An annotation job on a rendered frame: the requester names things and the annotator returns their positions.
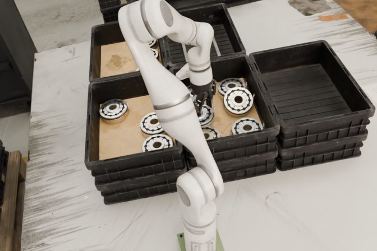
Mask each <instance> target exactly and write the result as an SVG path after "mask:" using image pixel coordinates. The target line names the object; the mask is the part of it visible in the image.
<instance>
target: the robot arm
mask: <svg viewBox="0 0 377 251"><path fill-rule="evenodd" d="M118 22H119V26H120V28H121V31H122V34H123V37H124V39H125V41H126V43H127V45H128V47H129V49H130V52H131V54H132V56H133V58H134V60H135V62H136V64H137V66H138V68H139V70H140V73H141V75H142V78H143V80H144V82H145V85H146V88H147V90H148V93H149V96H150V99H151V102H152V105H153V108H154V110H155V113H156V115H157V118H158V121H159V124H160V126H161V127H162V128H163V130H164V131H165V132H166V133H168V134H169V135H170V136H171V137H173V138H174V139H176V140H177V141H179V142H180V143H182V144H183V145H184V146H186V147H187V148H188V149H189V150H190V151H191V152H192V154H193V155H194V157H195V159H196V162H197V167H195V168H193V169H191V170H189V171H188V172H186V173H184V174H182V175H180V176H179V177H178V179H177V183H176V186H177V192H178V198H179V202H180V208H181V211H182V217H183V230H184V238H185V249H186V251H215V250H216V232H217V207H216V205H215V202H214V201H213V200H214V199H216V198H217V197H219V196H220V195H221V194H222V193H223V191H224V184H223V179H222V176H221V174H220V172H219V169H218V167H217V165H216V163H215V160H214V158H213V155H212V153H211V152H210V149H209V147H208V144H207V142H206V139H205V137H204V134H203V131H202V129H201V125H200V122H199V120H198V117H197V116H201V115H202V114H203V111H202V108H203V105H204V101H205V98H206V105H207V106H209V107H211V108H212V107H213V100H212V99H213V95H215V94H216V86H217V81H216V80H214V79H213V75H212V68H211V65H210V48H211V44H212V40H213V36H214V30H213V28H212V26H211V25H210V24H208V23H204V22H195V21H193V20H192V19H190V18H187V17H184V16H181V15H180V14H179V13H178V12H177V11H176V10H175V9H174V8H173V7H172V6H171V5H170V4H169V3H167V2H166V1H165V0H139V1H136V2H134V3H130V4H128V5H126V6H123V7H121V8H120V10H119V12H118ZM166 35H167V36H168V37H169V38H170V39H171V40H173V41H175V42H178V43H181V44H186V45H194V46H198V47H193V48H191V49H190V50H189V51H188V53H187V59H188V63H187V64H186V65H184V66H183V67H182V68H181V69H180V70H179V71H178V72H177V73H176V76H175V75H173V74H172V73H171V72H170V71H169V70H167V69H166V68H165V67H163V66H162V65H161V64H160V62H159V61H158V60H157V59H156V57H155V55H154V54H153V52H152V50H151V49H150V46H149V44H148V42H150V41H153V40H156V39H160V38H162V37H164V36H166ZM186 78H190V85H191V88H192V90H193V92H194V95H193V98H191V96H190V92H189V90H188V88H187V87H186V86H185V85H184V84H183V83H182V82H181V81H180V80H183V79H186ZM212 89H213V91H212ZM198 100H199V101H201V102H199V101H198ZM197 105H200V107H197Z"/></svg>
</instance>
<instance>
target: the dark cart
mask: <svg viewBox="0 0 377 251"><path fill-rule="evenodd" d="M37 52H38V51H37V49H36V47H35V45H34V42H33V40H32V38H31V36H30V34H29V32H28V30H27V27H26V25H25V23H24V21H23V19H22V17H21V15H20V12H19V10H18V8H17V6H16V3H15V1H14V0H0V108H5V107H8V106H13V105H17V104H21V103H25V102H27V104H28V105H29V107H30V109H31V93H32V85H33V69H34V53H37Z"/></svg>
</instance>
